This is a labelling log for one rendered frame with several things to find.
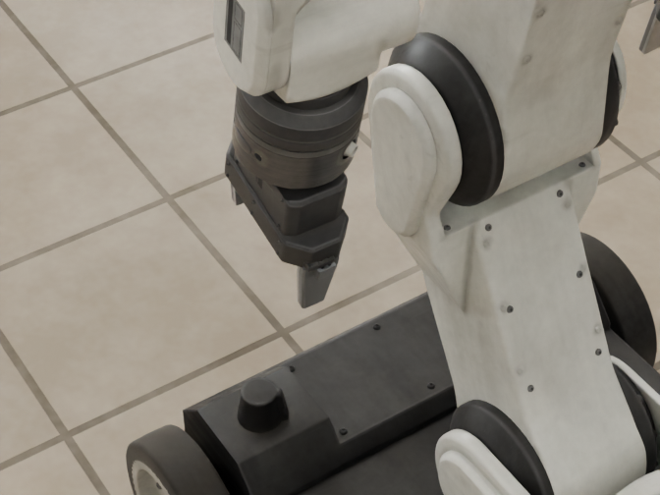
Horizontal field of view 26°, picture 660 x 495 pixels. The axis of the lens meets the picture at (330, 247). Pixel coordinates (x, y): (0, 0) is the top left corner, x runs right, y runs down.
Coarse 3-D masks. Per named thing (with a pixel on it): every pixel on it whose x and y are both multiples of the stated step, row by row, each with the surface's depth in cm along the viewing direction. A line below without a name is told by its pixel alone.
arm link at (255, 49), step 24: (216, 0) 89; (240, 0) 85; (264, 0) 83; (288, 0) 83; (216, 24) 90; (240, 24) 86; (264, 24) 84; (288, 24) 85; (240, 48) 88; (264, 48) 86; (288, 48) 86; (240, 72) 90; (264, 72) 87; (288, 72) 88
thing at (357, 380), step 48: (336, 336) 155; (384, 336) 154; (432, 336) 154; (240, 384) 149; (288, 384) 146; (336, 384) 149; (384, 384) 149; (432, 384) 148; (192, 432) 148; (240, 432) 141; (288, 432) 141; (336, 432) 144; (384, 432) 145; (432, 432) 147; (240, 480) 140; (288, 480) 141; (336, 480) 143; (384, 480) 143; (432, 480) 143
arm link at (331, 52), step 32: (320, 0) 88; (352, 0) 89; (384, 0) 90; (416, 0) 91; (320, 32) 88; (352, 32) 89; (384, 32) 91; (320, 64) 89; (352, 64) 91; (256, 96) 94; (288, 96) 90; (320, 96) 92; (352, 96) 94; (256, 128) 95; (288, 128) 93; (320, 128) 94; (352, 128) 96
